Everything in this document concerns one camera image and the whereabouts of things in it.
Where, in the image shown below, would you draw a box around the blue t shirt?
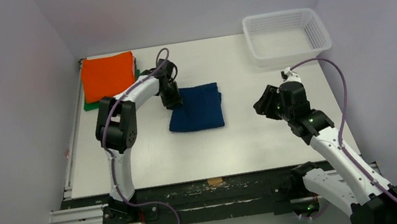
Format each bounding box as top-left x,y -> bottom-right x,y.
169,82 -> 225,133

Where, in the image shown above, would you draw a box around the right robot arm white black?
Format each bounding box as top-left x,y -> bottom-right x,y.
254,81 -> 397,224

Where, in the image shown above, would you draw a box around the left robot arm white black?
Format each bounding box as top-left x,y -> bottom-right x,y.
95,58 -> 183,223

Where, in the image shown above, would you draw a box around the folded dark t shirt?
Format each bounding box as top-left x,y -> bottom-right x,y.
132,57 -> 140,81

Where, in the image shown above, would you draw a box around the white plastic basket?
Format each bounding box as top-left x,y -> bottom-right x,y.
242,8 -> 332,68

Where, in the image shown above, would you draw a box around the folded orange t shirt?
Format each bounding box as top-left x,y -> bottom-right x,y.
80,51 -> 136,103

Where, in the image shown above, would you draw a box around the folded green t shirt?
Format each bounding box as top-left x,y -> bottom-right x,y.
83,69 -> 140,112

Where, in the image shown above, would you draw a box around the brown tape piece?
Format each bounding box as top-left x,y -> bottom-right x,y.
207,177 -> 224,188

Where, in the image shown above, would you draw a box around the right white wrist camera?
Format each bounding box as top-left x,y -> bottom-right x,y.
281,67 -> 302,83

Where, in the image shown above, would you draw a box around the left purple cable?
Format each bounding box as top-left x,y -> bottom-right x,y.
88,47 -> 193,215

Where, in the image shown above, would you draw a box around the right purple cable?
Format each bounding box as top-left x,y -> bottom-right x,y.
287,46 -> 397,224

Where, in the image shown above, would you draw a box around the black mounting base rail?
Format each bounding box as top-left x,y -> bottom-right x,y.
42,152 -> 389,224

